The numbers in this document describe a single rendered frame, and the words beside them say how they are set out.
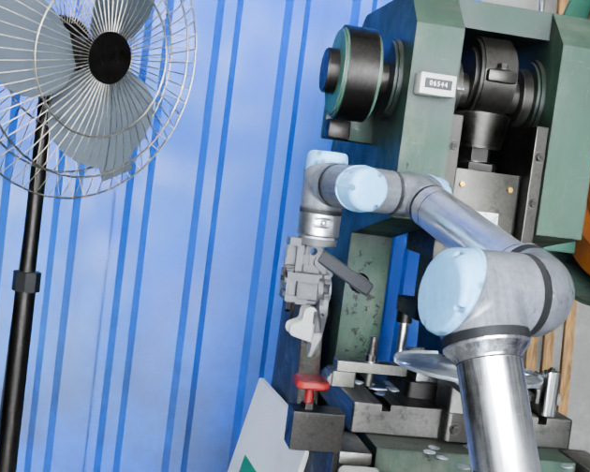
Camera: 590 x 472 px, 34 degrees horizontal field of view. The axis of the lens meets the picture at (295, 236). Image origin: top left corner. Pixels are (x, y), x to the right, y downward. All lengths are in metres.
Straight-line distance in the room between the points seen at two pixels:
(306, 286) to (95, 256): 1.44
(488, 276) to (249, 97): 1.89
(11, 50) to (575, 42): 1.07
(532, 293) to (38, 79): 1.01
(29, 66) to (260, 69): 1.31
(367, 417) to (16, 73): 0.91
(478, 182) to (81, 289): 1.50
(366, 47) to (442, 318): 0.77
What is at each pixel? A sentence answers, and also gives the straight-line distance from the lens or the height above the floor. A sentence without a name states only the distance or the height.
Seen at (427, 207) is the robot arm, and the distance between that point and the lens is 1.61.
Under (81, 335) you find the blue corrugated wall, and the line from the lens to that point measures 3.09.
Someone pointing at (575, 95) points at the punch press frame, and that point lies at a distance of 1.98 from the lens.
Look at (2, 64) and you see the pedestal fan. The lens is 1.85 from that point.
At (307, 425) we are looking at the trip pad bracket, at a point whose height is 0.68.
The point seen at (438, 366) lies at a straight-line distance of 1.92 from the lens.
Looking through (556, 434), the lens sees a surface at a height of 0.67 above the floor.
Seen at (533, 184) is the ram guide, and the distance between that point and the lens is 1.96.
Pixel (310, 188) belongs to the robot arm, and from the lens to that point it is 1.69.
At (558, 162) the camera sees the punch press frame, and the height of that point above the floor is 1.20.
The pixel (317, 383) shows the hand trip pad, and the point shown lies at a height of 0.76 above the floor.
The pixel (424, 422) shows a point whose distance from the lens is 1.92.
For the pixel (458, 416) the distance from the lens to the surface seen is 1.91.
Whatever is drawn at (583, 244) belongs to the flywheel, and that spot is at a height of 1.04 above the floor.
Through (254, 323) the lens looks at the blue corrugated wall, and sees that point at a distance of 3.08.
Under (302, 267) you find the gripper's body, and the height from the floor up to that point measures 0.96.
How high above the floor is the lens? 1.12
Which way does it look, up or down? 4 degrees down
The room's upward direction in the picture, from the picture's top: 7 degrees clockwise
